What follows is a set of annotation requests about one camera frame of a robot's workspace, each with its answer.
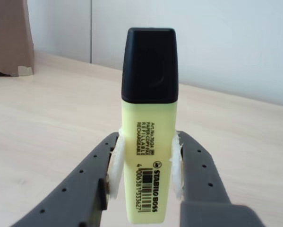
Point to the gray gripper finger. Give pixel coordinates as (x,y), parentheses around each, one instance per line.
(202,179)
(79,184)

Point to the yellow highlighter with black cap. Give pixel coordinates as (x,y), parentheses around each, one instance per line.
(150,142)

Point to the brown cardboard box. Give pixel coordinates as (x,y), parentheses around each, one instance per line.
(11,35)

